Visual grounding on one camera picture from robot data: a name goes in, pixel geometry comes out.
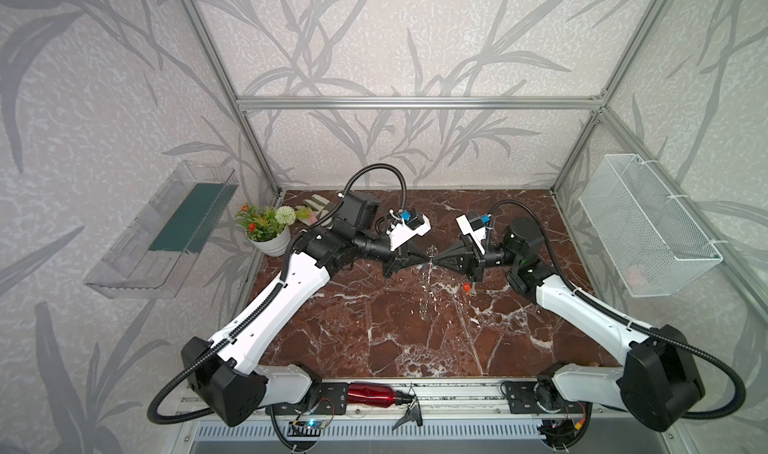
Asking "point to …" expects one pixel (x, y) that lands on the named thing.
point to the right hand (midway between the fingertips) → (436, 254)
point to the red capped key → (467, 287)
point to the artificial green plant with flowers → (263, 223)
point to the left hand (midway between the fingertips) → (429, 251)
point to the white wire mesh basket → (657, 250)
